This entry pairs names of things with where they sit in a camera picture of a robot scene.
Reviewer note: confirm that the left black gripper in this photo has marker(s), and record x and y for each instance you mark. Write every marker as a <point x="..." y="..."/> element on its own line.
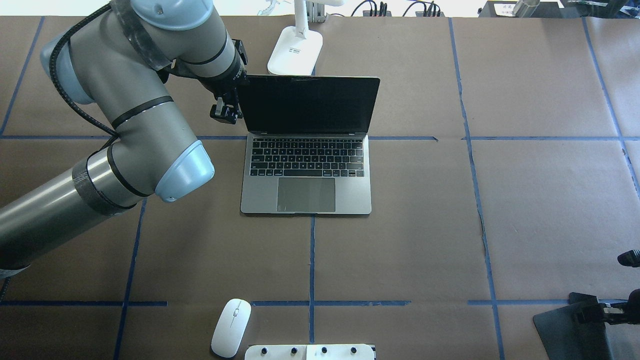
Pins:
<point x="223" y="85"/>

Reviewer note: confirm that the white desk lamp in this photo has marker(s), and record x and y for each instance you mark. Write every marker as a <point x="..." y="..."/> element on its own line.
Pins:
<point x="297" y="49"/>

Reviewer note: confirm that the black orange connector strip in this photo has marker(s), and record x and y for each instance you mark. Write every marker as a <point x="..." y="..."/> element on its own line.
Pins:
<point x="412" y="8"/>

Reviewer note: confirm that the black mouse pad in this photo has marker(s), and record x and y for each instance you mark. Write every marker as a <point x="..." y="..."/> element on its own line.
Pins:
<point x="564" y="338"/>

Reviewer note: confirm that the white computer mouse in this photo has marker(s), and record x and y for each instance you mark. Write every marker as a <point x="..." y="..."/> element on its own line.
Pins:
<point x="230" y="328"/>

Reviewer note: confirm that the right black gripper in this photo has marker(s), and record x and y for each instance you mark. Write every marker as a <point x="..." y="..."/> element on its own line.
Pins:
<point x="586" y="316"/>

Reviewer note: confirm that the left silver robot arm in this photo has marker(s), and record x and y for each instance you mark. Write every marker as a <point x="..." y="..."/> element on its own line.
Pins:
<point x="111" y="69"/>

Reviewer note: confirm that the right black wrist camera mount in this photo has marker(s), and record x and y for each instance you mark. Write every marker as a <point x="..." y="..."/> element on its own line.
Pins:
<point x="630" y="258"/>

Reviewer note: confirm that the silver metal cylinder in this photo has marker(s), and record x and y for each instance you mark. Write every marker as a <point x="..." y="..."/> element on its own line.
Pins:
<point x="525" y="8"/>

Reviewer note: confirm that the grey laptop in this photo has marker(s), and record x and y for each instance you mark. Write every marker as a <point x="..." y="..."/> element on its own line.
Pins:
<point x="307" y="147"/>

